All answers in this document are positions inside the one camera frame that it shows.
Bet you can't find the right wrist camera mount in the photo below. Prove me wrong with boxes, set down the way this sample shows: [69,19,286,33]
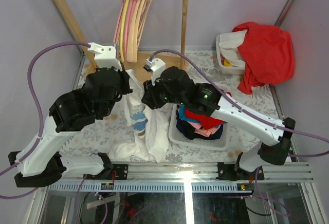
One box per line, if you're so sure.
[144,58,166,85]

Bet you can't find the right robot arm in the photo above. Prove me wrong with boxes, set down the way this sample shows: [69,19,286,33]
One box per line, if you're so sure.
[142,65,296,181]

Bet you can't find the floral table cloth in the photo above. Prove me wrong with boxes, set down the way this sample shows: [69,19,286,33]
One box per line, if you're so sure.
[61,50,279,162]

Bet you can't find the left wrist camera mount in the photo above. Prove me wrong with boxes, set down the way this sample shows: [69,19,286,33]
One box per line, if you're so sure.
[88,42,123,71]

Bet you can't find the white back laundry basket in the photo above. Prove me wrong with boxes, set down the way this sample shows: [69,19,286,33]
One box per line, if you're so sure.
[216,30,247,76]

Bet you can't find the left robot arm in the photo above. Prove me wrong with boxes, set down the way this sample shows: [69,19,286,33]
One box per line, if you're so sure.
[8,67,132,188]

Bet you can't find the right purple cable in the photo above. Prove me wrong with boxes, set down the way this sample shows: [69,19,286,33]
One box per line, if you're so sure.
[151,49,329,217]

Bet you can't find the peach plastic hanger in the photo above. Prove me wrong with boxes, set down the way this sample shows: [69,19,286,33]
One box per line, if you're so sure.
[126,0,153,63]

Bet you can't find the wooden clothes rack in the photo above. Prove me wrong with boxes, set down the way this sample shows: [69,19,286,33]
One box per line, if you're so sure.
[40,0,190,85]

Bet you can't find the white front laundry basket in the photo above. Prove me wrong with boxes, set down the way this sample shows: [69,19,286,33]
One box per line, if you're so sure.
[168,104,230,151]

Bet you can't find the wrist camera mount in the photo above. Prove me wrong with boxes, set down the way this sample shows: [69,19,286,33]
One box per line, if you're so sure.
[144,58,166,85]
[88,42,123,71]

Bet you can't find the white t shirt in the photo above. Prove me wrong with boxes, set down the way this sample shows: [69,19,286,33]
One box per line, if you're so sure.
[109,69,169,163]

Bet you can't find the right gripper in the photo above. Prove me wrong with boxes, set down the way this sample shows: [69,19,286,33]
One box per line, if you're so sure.
[140,74,186,110]

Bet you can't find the pink plastic hanger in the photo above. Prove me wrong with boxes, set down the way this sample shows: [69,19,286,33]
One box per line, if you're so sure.
[113,0,125,55]

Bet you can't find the aluminium rail frame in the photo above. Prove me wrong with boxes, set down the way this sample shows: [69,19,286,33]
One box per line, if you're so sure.
[25,162,328,223]

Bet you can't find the yellow plastic hanger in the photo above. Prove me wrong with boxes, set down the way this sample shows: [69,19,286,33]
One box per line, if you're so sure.
[119,0,130,62]

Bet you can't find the pile of folded clothes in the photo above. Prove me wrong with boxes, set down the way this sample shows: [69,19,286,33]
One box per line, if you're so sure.
[175,105,226,140]

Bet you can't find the white laundry basket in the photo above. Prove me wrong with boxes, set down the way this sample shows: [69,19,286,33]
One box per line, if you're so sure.
[216,30,247,76]
[168,104,230,151]

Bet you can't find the red t shirt on basket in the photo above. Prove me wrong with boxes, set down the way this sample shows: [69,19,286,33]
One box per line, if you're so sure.
[232,22,295,95]

